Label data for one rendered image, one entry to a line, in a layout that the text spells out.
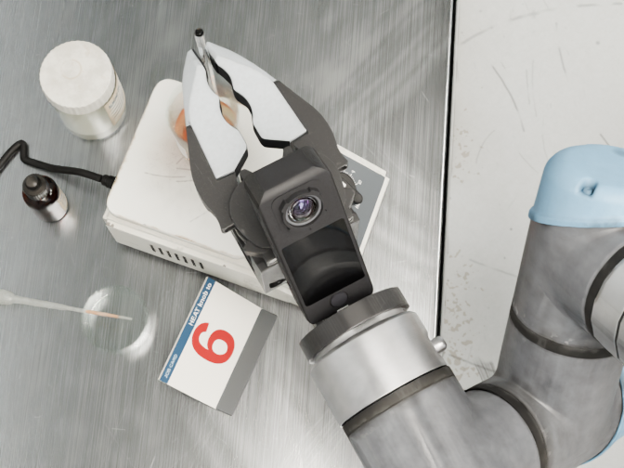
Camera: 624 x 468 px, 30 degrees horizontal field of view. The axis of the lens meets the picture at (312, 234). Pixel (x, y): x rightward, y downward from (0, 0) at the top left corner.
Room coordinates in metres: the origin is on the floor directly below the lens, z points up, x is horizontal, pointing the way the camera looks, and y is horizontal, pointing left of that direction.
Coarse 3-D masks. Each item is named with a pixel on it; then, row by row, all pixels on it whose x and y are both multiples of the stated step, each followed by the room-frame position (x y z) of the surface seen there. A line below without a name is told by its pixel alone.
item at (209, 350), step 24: (216, 288) 0.21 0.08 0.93; (216, 312) 0.19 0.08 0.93; (240, 312) 0.19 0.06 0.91; (192, 336) 0.17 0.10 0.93; (216, 336) 0.17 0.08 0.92; (240, 336) 0.17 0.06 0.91; (192, 360) 0.15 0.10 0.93; (216, 360) 0.15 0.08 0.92; (192, 384) 0.13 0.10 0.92; (216, 384) 0.13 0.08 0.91
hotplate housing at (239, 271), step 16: (112, 176) 0.30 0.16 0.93; (384, 176) 0.30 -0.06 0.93; (384, 192) 0.29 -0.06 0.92; (112, 224) 0.25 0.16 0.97; (128, 224) 0.25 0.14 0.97; (128, 240) 0.25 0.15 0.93; (144, 240) 0.24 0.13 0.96; (160, 240) 0.24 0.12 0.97; (176, 240) 0.24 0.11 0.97; (160, 256) 0.24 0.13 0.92; (176, 256) 0.23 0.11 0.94; (192, 256) 0.23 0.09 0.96; (208, 256) 0.22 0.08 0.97; (224, 256) 0.22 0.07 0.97; (208, 272) 0.22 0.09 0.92; (224, 272) 0.22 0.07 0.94; (240, 272) 0.21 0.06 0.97; (256, 288) 0.21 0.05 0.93; (288, 288) 0.20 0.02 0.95
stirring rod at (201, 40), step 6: (198, 30) 0.31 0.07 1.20; (198, 36) 0.30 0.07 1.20; (204, 36) 0.31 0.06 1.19; (198, 42) 0.30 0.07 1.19; (204, 42) 0.30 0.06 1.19; (198, 48) 0.30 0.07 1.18; (204, 48) 0.30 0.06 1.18; (204, 54) 0.30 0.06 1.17; (204, 60) 0.30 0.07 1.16; (210, 60) 0.31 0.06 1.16; (210, 66) 0.30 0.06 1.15; (210, 72) 0.30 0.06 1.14; (210, 78) 0.30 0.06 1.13; (210, 84) 0.30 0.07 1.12; (216, 90) 0.30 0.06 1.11
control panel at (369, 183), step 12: (348, 168) 0.30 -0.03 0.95; (360, 168) 0.30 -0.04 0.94; (360, 180) 0.29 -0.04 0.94; (372, 180) 0.29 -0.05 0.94; (360, 192) 0.28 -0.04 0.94; (372, 192) 0.28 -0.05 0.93; (360, 204) 0.27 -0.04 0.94; (372, 204) 0.27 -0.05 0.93; (360, 216) 0.26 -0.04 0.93; (360, 228) 0.25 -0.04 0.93; (360, 240) 0.24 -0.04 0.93
